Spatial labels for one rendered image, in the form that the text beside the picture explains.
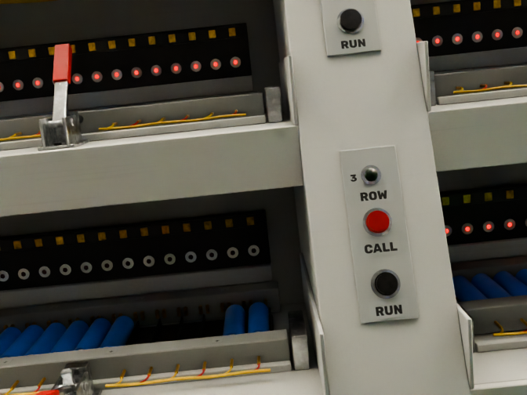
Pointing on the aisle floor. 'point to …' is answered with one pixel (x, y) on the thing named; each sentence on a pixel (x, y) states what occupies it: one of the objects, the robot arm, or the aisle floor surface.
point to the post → (327, 267)
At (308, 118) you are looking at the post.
